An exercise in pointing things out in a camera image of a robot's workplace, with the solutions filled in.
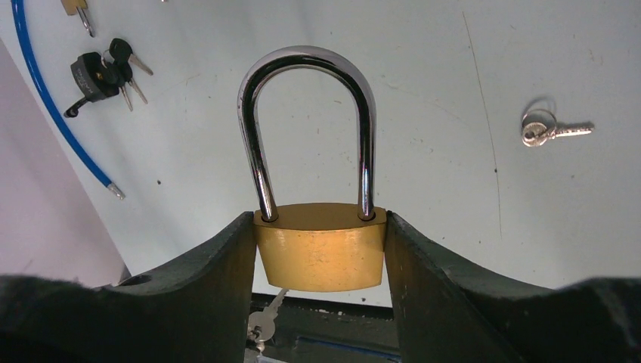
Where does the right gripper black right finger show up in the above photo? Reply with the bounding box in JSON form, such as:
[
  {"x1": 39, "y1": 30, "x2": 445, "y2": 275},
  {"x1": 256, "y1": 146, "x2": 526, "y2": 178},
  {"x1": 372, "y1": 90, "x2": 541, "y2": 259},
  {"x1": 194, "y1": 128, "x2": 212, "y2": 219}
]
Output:
[{"x1": 385, "y1": 212, "x2": 640, "y2": 362}]

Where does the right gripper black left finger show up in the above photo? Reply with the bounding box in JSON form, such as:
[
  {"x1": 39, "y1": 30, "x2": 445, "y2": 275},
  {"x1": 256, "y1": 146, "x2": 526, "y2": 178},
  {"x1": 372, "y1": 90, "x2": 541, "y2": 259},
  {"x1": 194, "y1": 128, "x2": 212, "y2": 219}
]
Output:
[{"x1": 1, "y1": 212, "x2": 256, "y2": 362}]

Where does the silver key pair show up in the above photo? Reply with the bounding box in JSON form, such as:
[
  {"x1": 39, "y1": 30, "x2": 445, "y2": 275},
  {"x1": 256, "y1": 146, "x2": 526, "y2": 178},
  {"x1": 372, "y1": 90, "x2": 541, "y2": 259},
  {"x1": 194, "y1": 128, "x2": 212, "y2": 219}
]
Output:
[{"x1": 246, "y1": 288, "x2": 290, "y2": 352}]

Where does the black padlock with keys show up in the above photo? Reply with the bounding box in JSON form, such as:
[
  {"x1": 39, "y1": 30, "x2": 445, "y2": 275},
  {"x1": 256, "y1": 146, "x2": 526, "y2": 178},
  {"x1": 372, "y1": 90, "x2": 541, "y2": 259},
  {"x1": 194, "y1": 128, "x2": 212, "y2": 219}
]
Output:
[{"x1": 63, "y1": 38, "x2": 153, "y2": 118}]

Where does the small brass padlock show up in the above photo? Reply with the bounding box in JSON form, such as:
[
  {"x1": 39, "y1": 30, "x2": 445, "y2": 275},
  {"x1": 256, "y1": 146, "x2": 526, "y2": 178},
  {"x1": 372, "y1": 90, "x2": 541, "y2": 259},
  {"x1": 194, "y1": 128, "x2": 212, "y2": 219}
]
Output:
[{"x1": 60, "y1": 0, "x2": 96, "y2": 38}]

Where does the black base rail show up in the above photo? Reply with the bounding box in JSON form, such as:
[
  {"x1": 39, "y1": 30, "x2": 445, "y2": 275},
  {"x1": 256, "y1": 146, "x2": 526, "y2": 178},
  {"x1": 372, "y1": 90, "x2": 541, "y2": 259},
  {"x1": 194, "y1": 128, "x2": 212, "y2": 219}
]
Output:
[{"x1": 264, "y1": 297, "x2": 402, "y2": 362}]

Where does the blue cable lock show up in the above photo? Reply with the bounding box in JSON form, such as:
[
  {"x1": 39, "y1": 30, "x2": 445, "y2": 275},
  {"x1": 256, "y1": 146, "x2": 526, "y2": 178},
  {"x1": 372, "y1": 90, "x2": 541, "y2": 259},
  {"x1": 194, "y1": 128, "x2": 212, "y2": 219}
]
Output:
[{"x1": 11, "y1": 0, "x2": 125, "y2": 200}]

